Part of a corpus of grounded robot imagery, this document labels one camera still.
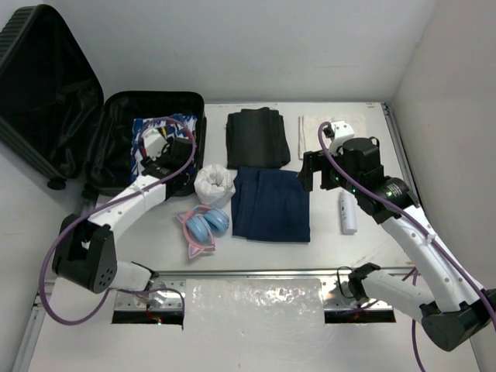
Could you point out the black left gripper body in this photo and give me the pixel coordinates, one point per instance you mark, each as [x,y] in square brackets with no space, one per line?
[146,161]

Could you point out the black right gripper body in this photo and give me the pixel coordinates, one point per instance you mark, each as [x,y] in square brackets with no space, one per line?
[338,180]

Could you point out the blue white red patterned garment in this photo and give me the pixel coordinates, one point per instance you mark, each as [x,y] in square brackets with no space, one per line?
[174,126]

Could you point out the black garment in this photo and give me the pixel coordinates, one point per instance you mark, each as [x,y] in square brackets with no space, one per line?
[256,138]

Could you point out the navy blue garment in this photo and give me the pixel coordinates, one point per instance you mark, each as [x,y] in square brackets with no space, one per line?
[270,205]

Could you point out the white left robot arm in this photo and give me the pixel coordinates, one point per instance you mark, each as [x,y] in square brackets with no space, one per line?
[86,253]

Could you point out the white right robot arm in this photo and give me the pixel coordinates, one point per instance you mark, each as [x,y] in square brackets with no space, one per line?
[454,307]

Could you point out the white spray bottle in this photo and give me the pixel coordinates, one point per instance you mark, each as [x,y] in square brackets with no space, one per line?
[348,213]

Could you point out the blue pink cat-ear headphones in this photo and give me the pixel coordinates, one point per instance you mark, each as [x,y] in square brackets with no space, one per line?
[200,226]

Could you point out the black hard-shell suitcase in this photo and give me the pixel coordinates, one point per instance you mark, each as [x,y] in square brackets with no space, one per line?
[54,114]

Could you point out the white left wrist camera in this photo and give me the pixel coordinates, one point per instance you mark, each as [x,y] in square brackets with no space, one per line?
[154,143]

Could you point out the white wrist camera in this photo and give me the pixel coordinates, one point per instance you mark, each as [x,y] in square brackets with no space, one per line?
[338,133]
[154,143]

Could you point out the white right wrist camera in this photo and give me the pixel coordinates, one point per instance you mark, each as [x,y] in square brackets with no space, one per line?
[338,133]

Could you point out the metal mounting rail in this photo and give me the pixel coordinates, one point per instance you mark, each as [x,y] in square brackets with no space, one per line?
[263,287]

